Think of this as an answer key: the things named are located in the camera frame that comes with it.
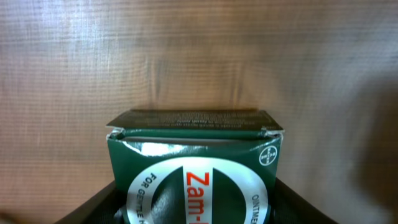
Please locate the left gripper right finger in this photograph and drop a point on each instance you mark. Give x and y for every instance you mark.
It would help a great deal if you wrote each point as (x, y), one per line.
(288, 207)

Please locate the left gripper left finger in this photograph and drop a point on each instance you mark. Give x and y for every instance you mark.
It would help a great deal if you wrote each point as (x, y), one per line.
(102, 208)

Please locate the green Zam-Buk ointment box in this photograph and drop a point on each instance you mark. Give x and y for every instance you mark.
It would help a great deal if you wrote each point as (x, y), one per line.
(195, 166)

